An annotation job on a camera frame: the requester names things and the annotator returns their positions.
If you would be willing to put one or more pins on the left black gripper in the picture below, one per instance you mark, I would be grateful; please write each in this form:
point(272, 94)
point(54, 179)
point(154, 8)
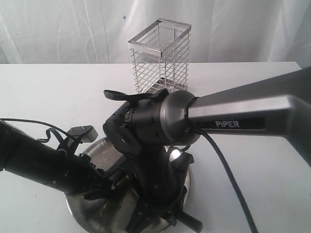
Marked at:
point(112, 185)

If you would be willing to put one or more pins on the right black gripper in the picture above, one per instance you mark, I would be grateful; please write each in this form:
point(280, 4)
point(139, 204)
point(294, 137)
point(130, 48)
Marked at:
point(159, 182)

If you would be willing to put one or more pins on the black handled knife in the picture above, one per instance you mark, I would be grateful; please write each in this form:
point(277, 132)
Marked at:
point(188, 220)

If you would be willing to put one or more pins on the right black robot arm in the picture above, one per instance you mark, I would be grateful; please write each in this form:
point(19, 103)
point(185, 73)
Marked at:
point(146, 123)

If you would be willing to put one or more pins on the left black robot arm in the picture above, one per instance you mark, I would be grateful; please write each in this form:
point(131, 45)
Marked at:
point(52, 162)

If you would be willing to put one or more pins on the white backdrop curtain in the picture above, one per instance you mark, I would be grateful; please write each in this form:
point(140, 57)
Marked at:
point(98, 31)

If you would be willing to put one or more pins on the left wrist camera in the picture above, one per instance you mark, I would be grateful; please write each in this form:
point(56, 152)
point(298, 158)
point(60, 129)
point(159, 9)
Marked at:
point(85, 134)

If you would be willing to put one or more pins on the wire mesh utensil holder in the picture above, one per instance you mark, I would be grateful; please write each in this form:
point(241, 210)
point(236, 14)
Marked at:
point(160, 56)

